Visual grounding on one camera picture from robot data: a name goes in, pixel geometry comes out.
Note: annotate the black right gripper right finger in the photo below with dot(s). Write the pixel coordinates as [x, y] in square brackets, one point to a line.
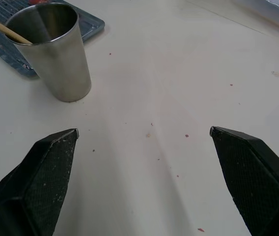
[250, 177]

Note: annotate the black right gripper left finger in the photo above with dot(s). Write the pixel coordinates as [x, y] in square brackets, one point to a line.
[43, 182]

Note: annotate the wooden stick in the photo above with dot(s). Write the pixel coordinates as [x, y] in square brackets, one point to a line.
[4, 29]

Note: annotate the stainless steel cup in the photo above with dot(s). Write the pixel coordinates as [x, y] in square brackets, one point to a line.
[53, 59]

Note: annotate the dark grey ridged tray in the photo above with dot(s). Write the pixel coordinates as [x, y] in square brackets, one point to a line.
[2, 46]

